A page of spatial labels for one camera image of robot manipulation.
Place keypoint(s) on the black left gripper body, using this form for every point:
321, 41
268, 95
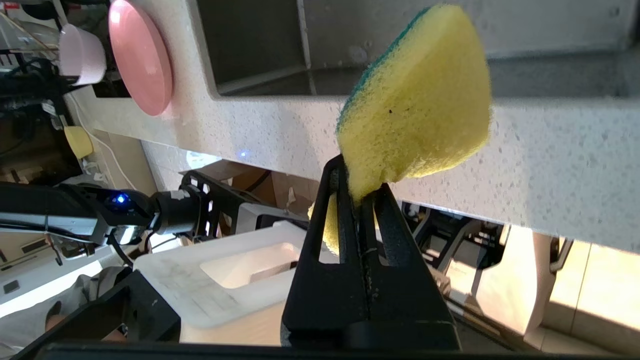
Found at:
30, 87

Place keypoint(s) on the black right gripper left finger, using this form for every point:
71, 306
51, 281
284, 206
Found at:
325, 300

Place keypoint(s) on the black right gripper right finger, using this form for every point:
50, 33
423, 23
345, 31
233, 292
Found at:
405, 305

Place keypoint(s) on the small light pink plate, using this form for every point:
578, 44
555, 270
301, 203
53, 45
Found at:
82, 55

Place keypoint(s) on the yellow green sponge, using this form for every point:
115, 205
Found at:
420, 100

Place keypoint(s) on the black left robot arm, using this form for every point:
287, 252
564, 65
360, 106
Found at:
75, 210

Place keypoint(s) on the stainless steel sink basin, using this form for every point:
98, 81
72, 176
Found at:
250, 45

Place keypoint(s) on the black oven front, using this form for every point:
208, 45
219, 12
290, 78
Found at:
30, 155

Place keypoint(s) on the yellow round pad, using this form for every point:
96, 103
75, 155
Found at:
79, 142

